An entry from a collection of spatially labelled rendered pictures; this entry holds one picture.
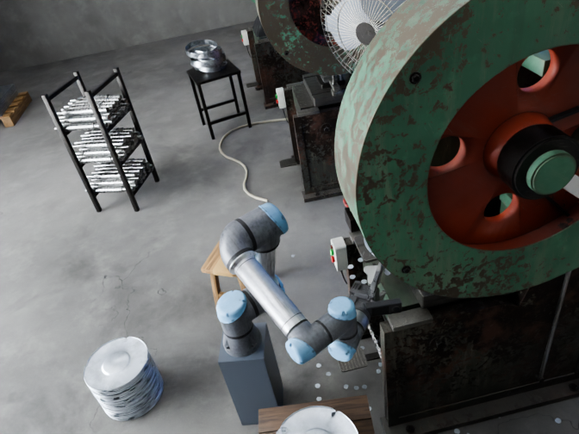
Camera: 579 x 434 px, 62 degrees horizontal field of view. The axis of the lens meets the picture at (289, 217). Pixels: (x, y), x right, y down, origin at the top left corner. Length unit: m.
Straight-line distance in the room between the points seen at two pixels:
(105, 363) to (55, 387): 0.46
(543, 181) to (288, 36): 1.87
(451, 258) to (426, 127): 0.38
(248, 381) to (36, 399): 1.21
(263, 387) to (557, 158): 1.41
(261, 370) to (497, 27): 1.46
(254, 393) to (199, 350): 0.60
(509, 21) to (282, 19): 1.84
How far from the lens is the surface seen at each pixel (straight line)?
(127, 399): 2.40
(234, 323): 1.81
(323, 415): 1.81
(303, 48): 2.77
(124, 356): 2.41
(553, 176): 1.15
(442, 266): 1.26
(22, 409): 2.84
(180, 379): 2.53
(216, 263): 2.53
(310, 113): 3.13
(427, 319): 1.72
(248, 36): 5.20
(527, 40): 1.04
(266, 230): 1.49
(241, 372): 1.98
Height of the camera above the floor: 1.94
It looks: 36 degrees down
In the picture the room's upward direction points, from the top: 11 degrees counter-clockwise
